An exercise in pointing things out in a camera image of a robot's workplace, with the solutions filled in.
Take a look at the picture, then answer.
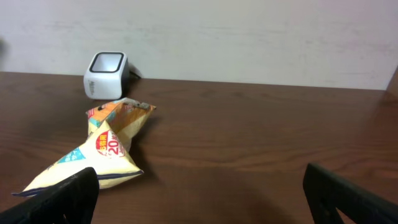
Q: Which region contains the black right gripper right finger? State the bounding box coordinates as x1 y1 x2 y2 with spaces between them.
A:
303 163 397 224

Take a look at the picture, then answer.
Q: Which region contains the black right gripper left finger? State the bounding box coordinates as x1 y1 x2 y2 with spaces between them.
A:
1 167 99 224

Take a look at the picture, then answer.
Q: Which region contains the yellow snack bag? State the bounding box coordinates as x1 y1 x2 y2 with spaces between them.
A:
13 98 156 197

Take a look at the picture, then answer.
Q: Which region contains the white barcode scanner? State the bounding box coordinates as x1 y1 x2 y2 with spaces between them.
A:
83 52 129 100

